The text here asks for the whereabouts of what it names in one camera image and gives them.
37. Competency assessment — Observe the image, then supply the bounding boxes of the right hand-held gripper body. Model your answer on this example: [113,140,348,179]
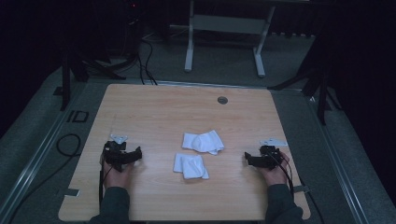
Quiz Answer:
[255,137,289,171]

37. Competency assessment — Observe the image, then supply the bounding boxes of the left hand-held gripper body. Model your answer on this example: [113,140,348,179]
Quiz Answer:
[102,133,133,173]

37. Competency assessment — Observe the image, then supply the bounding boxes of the person's right hand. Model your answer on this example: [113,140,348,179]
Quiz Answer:
[259,150,290,188]

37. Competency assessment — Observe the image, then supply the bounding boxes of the person's left hand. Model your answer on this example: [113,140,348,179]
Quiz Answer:
[102,159,135,190]

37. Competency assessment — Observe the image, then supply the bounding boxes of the crumpled white towel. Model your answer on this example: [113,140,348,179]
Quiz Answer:
[181,129,225,156]

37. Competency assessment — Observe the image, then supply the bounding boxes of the folded white towel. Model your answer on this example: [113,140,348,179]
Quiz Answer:
[173,152,210,180]

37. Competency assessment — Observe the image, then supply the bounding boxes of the black metal stand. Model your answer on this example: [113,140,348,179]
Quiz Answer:
[52,43,139,112]
[267,27,344,126]

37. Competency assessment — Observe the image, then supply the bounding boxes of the right hand-held gripper cable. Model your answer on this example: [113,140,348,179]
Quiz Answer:
[270,152,295,200]

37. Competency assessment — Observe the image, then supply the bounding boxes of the hand-held gripper cable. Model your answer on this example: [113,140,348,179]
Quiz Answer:
[270,152,295,200]
[97,167,110,210]

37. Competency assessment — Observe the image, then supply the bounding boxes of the left hand-held gripper cable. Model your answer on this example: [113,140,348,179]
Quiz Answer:
[97,167,110,210]

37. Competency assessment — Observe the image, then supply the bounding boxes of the black looped floor cable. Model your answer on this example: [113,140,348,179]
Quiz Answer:
[6,133,82,224]

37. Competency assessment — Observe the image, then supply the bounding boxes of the metal floor rail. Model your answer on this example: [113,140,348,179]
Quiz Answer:
[303,92,372,224]
[0,81,90,224]

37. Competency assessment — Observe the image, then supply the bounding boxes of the black floor cables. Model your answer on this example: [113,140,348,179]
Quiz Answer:
[135,35,159,86]

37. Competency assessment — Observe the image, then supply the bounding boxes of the white desk frame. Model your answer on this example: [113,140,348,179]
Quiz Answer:
[183,0,277,78]

